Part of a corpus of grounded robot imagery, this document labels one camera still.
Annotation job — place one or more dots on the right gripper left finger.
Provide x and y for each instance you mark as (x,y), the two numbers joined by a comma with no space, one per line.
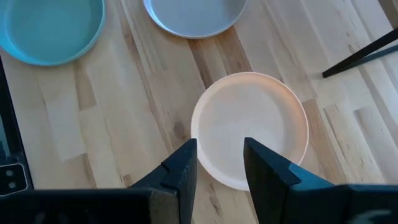
(180,180)

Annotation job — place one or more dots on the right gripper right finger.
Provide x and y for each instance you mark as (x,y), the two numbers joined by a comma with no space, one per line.
(273,193)

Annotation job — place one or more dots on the peach plate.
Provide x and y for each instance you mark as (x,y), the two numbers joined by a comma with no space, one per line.
(248,112)

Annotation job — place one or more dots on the beige plate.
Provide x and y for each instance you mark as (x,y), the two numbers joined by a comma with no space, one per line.
(194,15)

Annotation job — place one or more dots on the light green plate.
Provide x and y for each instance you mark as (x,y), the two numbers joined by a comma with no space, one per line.
(49,28)

